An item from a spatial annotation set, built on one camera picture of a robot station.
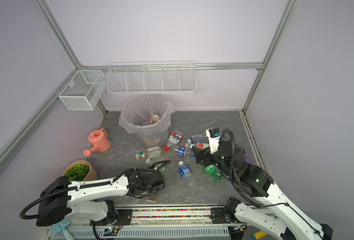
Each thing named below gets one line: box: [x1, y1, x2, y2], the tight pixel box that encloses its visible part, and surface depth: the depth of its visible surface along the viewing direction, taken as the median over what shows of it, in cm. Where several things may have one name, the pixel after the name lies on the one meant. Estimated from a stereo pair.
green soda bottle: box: [200, 163, 222, 181], surface depth 86 cm
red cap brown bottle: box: [150, 114, 160, 124], surface depth 101 cm
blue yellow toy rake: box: [253, 230, 268, 240], surface depth 70 cm
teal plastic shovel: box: [51, 218, 75, 240], surface depth 70 cm
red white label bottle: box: [168, 130, 184, 144], surface depth 104 cm
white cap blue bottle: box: [178, 160, 194, 186], surface depth 85 cm
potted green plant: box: [62, 160, 98, 182], surface depth 80 cm
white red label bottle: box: [196, 142, 210, 150], surface depth 96 cm
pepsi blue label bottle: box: [173, 147, 190, 157], surface depth 93 cm
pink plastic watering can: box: [83, 128, 111, 157], surface depth 94 cm
